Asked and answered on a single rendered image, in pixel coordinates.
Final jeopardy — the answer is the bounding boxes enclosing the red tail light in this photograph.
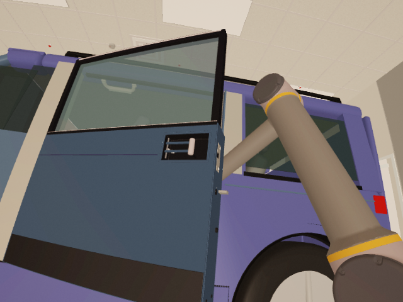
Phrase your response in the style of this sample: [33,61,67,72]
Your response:
[373,195,388,215]

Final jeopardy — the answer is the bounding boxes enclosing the white inside door handle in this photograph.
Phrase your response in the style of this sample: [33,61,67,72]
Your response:
[164,137,196,157]

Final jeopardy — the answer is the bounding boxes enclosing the blue car door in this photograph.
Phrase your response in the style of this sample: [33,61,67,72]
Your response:
[0,29,227,302]

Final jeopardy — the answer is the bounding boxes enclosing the white room door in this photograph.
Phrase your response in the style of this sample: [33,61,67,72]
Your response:
[378,156,403,234]

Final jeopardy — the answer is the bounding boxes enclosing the white grab handle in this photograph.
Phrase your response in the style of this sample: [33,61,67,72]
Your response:
[101,79,137,94]

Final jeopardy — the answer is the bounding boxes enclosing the black car tyre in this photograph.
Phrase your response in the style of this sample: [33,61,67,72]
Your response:
[232,240,336,302]

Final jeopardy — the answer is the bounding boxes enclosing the purple car body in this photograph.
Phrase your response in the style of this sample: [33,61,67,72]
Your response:
[0,47,392,302]

